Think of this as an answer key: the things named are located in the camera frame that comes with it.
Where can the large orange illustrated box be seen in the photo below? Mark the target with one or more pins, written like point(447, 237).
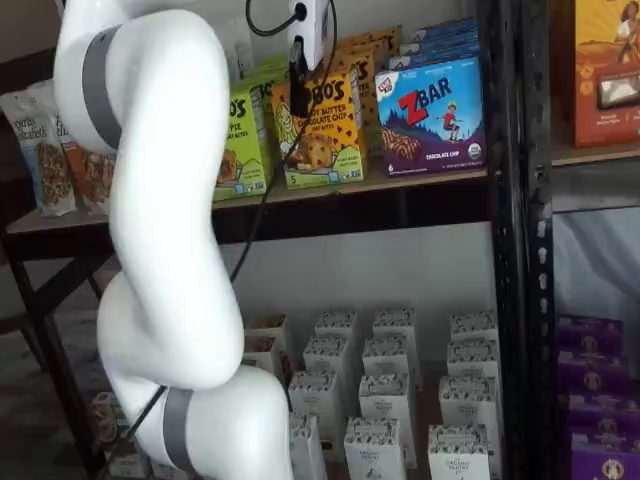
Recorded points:
point(600, 60)

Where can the green Bobo's apple pie box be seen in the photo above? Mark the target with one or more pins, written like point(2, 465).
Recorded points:
point(265, 70)
point(245, 165)
point(261, 100)

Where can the translucent plastic sheet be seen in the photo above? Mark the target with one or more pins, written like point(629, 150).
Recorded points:
point(600, 260)

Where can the tan wooden shelf board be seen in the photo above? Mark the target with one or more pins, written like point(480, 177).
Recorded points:
point(374, 184)
point(595, 154)

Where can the green label granola box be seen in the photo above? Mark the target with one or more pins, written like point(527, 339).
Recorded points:
point(125, 462)
point(102, 415)

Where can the black metal shelving rack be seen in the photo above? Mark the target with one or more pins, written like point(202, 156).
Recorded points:
point(375, 210)
point(539, 250)

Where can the blue purple Zbar box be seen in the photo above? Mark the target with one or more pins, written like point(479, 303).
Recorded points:
point(440, 56)
point(430, 130)
point(442, 42)
point(445, 29)

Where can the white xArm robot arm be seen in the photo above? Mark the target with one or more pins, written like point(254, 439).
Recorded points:
point(160, 200)

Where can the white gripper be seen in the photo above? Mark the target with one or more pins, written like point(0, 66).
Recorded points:
point(317, 30)

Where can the white patterned small boxes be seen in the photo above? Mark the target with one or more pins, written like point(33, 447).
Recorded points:
point(424, 395)

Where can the blue label granola pouch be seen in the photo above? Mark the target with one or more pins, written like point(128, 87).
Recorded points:
point(45, 165)

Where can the white floral print carton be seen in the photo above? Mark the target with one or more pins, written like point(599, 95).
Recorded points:
point(472, 355)
point(385, 395)
point(395, 320)
point(307, 450)
point(457, 455)
point(472, 322)
point(326, 350)
point(336, 322)
point(372, 450)
point(387, 350)
point(312, 390)
point(467, 400)

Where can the white granola pouch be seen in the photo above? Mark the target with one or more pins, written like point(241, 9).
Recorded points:
point(45, 95)

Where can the yellow label granola box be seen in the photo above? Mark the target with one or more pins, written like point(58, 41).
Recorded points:
point(267, 322)
point(260, 350)

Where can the purple snack box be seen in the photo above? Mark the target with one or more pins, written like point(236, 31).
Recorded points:
point(605, 412)
point(607, 457)
point(590, 332)
point(592, 372)

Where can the orange label granola pouch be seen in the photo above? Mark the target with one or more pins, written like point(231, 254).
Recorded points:
point(85, 175)

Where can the orange Bobo's peanut butter box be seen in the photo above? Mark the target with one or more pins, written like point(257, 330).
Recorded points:
point(325, 150)
point(364, 75)
point(375, 40)

